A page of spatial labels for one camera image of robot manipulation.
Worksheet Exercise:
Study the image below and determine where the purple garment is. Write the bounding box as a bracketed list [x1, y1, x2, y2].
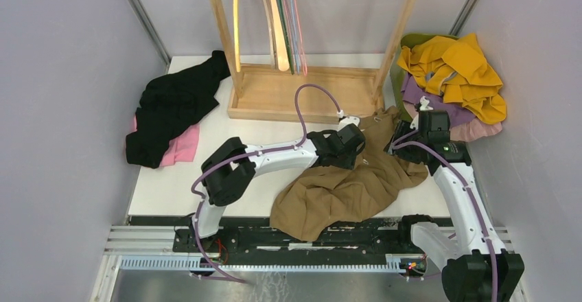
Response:
[401, 73, 476, 127]

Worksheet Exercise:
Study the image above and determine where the tan pleated skirt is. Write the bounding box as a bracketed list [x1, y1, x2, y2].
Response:
[269, 106, 428, 240]

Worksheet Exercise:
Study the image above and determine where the yellow garment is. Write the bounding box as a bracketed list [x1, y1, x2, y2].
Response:
[397, 33, 507, 125]

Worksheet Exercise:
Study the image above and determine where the blue wire hanger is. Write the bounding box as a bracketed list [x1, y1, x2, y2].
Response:
[284, 0, 304, 74]

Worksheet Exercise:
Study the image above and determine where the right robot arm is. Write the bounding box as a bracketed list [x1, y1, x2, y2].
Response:
[384, 110, 524, 301]

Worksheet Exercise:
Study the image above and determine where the wooden hanger rack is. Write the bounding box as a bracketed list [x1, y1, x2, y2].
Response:
[209, 0, 416, 124]

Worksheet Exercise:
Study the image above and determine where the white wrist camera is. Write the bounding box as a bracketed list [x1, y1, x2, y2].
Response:
[337, 110, 360, 130]
[415, 96, 434, 113]

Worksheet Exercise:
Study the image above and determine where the pink wire hanger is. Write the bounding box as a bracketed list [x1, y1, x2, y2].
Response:
[282, 0, 308, 76]

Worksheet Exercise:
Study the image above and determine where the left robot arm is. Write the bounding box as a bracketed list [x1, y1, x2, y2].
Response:
[189, 124, 366, 252]

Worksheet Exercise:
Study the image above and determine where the black garment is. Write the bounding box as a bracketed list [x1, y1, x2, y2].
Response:
[125, 50, 231, 169]

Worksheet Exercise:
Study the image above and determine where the green plastic hanger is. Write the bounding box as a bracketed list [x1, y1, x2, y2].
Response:
[277, 0, 294, 74]

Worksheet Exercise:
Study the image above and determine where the light pink ruffled garment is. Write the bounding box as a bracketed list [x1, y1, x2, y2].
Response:
[402, 102, 504, 143]

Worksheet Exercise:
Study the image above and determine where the beige wooden hanger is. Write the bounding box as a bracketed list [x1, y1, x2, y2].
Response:
[262, 0, 290, 71]

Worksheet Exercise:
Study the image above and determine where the yellow plastic hanger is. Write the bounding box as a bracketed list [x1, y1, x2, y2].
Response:
[233, 0, 241, 73]

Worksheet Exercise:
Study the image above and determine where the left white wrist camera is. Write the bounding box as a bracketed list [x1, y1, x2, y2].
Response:
[337, 110, 360, 130]

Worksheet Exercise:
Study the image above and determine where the aluminium frame rail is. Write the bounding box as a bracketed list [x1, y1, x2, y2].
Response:
[89, 225, 528, 302]

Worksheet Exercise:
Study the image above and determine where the green plastic bin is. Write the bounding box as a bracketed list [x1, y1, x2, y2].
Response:
[389, 33, 458, 121]

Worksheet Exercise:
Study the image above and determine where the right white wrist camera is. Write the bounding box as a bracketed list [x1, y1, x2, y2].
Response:
[415, 96, 434, 113]

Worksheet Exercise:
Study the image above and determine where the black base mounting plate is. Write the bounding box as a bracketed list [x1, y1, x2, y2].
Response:
[201, 217, 423, 266]

